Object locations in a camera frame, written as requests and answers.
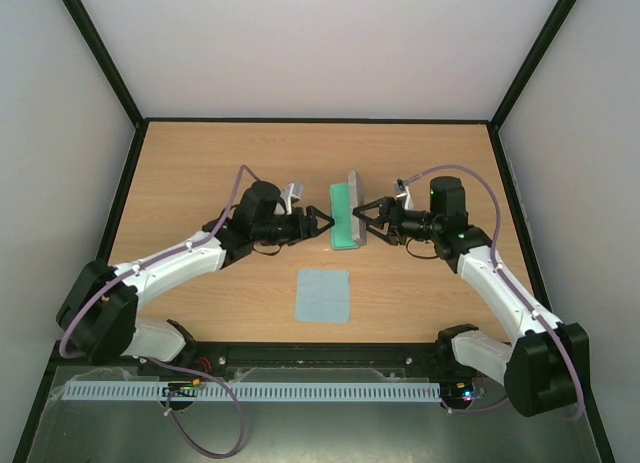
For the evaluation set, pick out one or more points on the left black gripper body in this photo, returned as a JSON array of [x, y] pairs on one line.
[[285, 233]]

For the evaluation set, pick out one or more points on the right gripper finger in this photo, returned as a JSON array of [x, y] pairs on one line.
[[381, 205], [366, 227]]

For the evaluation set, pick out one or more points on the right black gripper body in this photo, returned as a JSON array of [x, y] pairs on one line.
[[385, 218]]

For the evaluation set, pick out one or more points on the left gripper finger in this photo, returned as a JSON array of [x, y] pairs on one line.
[[314, 229], [317, 217]]

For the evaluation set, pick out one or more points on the grey glasses case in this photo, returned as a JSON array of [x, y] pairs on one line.
[[348, 232]]

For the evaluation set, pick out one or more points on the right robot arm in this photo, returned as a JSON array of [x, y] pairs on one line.
[[544, 366]]

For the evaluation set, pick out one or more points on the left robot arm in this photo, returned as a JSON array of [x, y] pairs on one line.
[[100, 315]]

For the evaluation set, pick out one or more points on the blue cleaning cloth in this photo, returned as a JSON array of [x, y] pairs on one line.
[[323, 296]]

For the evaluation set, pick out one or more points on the grey metal panel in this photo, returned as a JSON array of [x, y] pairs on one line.
[[234, 431]]

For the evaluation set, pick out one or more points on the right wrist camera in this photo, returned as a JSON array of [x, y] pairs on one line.
[[403, 194]]

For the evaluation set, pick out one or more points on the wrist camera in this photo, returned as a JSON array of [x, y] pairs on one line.
[[290, 195], [403, 194]]

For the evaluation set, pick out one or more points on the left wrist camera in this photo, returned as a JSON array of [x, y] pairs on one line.
[[290, 195]]

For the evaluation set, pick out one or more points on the blue slotted cable duct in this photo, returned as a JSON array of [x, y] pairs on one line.
[[138, 391]]

